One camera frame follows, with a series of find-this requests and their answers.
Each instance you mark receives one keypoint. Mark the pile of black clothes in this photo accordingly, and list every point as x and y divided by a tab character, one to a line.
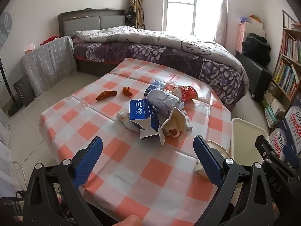
256	49

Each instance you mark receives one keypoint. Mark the stack of books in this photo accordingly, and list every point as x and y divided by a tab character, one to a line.
272	113

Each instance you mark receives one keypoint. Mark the window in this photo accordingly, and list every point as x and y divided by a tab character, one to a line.
188	4

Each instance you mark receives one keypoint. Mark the bed with patterned quilt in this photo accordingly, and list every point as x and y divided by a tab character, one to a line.
164	37

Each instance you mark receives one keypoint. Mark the white plastic bin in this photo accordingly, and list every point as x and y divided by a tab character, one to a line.
247	131

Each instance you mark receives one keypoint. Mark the black bag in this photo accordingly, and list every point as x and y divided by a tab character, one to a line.
131	16

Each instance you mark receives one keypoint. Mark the blue milk carton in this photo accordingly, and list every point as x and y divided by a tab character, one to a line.
141	113

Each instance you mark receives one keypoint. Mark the tissue pack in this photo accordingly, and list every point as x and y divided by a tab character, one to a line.
29	48

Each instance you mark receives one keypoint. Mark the person's plaid clothing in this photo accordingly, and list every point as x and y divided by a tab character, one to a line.
9	211

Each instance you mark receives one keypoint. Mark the black flat panel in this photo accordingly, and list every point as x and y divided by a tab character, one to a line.
23	90

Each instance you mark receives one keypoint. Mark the blue water bottle box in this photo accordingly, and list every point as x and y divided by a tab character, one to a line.
295	120
279	141

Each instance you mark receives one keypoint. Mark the white stepped shelf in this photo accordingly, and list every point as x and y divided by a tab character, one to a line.
257	29

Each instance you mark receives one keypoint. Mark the small blue white carton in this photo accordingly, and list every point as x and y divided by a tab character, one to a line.
156	84

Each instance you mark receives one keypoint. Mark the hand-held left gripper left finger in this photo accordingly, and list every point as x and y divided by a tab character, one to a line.
88	160

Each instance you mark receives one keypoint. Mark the orange peel strip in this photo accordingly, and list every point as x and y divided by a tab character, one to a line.
107	94

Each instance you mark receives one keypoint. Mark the crumpled grey paper bag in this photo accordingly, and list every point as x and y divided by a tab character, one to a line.
162	98

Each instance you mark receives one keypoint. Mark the pink box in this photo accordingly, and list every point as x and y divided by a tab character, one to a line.
241	36

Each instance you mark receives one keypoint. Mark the wooden bookshelf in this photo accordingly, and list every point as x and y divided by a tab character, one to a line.
285	20

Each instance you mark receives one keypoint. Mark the purple patterned bedspread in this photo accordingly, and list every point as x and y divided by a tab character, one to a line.
211	73

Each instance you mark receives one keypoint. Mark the curled orange peel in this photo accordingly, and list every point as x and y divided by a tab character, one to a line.
127	91

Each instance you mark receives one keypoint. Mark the red cloth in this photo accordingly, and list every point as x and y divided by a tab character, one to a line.
48	40

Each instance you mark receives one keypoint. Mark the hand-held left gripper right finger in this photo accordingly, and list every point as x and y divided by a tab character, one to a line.
207	160

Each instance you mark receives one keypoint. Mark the grey checked covered chair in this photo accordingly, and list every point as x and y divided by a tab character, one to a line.
49	63

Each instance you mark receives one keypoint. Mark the black storage bench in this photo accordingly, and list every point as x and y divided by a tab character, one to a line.
258	80

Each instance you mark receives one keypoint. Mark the person's left hand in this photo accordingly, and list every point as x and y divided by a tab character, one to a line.
130	221

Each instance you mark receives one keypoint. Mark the red white carton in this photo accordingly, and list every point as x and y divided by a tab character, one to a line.
187	93

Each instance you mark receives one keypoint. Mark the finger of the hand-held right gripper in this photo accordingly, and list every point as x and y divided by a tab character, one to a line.
264	146
288	155

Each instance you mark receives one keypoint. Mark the white tissue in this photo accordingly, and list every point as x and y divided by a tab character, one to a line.
188	122
122	116

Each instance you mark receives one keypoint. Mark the white paper bowl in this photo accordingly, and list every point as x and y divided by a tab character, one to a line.
218	148

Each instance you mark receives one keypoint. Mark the orange white checked tablecloth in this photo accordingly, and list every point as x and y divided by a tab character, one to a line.
150	169

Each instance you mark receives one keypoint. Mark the grey padded bed headboard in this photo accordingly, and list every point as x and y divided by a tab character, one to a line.
94	21

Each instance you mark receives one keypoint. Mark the row of upright books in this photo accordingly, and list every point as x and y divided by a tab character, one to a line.
291	46
285	77

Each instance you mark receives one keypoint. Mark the light patterned curtain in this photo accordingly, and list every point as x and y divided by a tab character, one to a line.
222	18

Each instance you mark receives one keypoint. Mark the tan plaid coat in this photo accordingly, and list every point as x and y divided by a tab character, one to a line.
136	4

